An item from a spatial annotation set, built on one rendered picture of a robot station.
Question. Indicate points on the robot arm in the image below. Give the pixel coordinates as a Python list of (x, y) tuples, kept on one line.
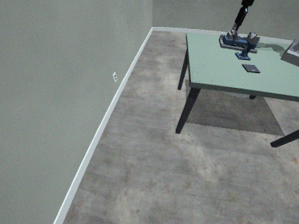
[(296, 48)]

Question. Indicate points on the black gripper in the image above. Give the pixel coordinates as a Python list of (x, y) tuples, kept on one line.
[(240, 16)]

